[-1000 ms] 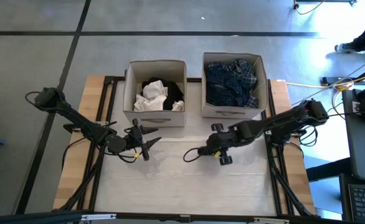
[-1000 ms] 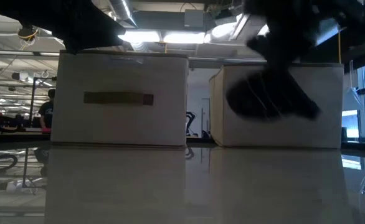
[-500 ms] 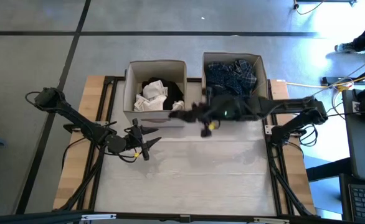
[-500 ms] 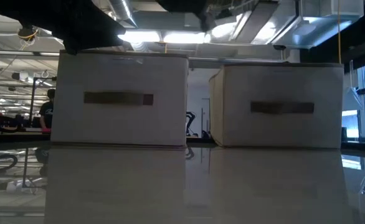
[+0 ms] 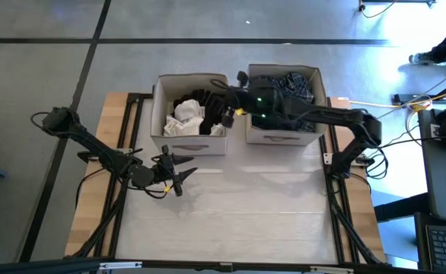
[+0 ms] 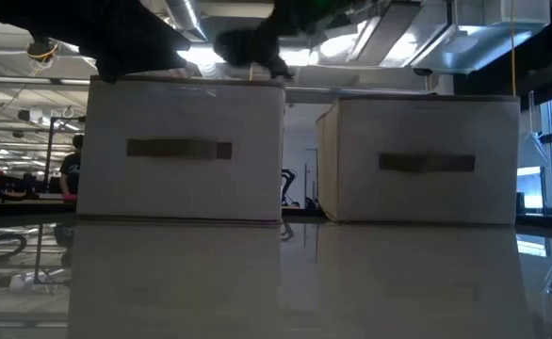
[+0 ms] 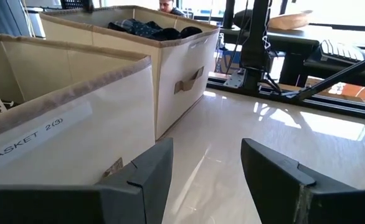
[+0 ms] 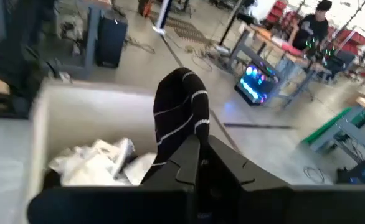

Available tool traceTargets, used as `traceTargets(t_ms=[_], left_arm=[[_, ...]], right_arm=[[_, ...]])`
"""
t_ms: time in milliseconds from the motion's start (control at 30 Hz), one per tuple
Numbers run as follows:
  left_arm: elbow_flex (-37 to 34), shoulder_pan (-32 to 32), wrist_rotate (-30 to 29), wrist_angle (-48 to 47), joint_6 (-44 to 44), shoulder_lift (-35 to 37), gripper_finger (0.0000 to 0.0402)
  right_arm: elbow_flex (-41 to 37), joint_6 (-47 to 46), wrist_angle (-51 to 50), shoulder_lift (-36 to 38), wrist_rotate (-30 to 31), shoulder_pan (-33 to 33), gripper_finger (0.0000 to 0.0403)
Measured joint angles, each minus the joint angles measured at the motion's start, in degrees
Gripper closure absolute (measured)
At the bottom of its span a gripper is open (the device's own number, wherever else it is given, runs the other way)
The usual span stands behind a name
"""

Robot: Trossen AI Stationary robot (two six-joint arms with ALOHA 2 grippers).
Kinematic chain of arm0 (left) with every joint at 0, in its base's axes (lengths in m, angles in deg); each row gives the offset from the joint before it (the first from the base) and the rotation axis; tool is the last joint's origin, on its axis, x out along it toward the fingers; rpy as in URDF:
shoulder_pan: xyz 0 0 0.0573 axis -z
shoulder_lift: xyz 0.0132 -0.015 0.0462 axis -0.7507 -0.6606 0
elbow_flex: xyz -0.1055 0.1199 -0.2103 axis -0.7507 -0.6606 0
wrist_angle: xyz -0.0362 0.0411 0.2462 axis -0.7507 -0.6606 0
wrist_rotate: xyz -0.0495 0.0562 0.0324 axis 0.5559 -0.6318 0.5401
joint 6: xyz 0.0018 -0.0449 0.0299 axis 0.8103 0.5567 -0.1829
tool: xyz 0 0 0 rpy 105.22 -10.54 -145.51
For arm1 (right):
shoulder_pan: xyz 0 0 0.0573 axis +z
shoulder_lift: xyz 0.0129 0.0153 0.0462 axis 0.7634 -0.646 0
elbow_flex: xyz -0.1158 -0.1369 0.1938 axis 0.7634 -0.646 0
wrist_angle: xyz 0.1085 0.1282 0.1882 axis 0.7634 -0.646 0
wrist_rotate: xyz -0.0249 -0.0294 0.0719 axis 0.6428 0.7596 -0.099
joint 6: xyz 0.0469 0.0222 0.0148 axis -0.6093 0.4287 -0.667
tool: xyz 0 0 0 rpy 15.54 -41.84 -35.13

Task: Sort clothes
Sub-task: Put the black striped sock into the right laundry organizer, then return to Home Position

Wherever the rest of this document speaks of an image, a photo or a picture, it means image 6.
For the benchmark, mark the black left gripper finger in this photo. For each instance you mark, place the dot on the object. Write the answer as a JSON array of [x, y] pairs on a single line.
[[156, 35], [149, 63]]

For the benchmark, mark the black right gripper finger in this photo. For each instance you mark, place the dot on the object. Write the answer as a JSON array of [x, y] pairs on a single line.
[[280, 68]]

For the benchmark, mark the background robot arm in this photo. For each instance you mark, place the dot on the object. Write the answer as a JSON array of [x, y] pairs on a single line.
[[289, 183]]

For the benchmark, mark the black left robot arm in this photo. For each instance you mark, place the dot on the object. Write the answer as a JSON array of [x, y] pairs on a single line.
[[3, 9]]

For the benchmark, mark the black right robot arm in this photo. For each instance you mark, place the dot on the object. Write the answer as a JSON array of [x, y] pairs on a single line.
[[304, 14]]

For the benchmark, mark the ceiling light strip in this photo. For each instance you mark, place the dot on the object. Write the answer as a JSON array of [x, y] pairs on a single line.
[[200, 55]]

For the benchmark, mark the beige fabric storage box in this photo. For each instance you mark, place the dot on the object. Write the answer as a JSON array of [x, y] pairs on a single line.
[[177, 183], [422, 198]]

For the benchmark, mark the person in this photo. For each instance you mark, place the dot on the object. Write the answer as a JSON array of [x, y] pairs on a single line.
[[72, 169]]

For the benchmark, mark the background table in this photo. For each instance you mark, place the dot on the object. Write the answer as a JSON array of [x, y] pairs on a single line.
[[21, 201]]

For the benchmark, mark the round silver air duct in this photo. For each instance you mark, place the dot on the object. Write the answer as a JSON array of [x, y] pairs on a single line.
[[184, 16]]

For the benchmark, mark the rectangular metal air duct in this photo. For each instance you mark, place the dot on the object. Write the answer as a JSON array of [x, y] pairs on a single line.
[[474, 47]]

